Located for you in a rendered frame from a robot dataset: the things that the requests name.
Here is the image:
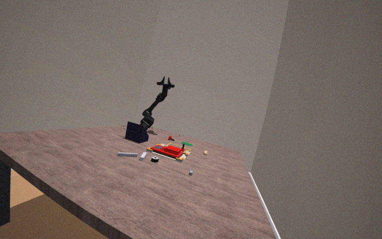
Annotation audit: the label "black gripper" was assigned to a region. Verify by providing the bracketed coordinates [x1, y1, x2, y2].
[157, 76, 175, 92]

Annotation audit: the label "white rectangular bar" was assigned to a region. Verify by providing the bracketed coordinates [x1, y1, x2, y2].
[140, 152, 147, 160]

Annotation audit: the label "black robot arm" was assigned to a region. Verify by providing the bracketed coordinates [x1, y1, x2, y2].
[140, 91, 167, 131]

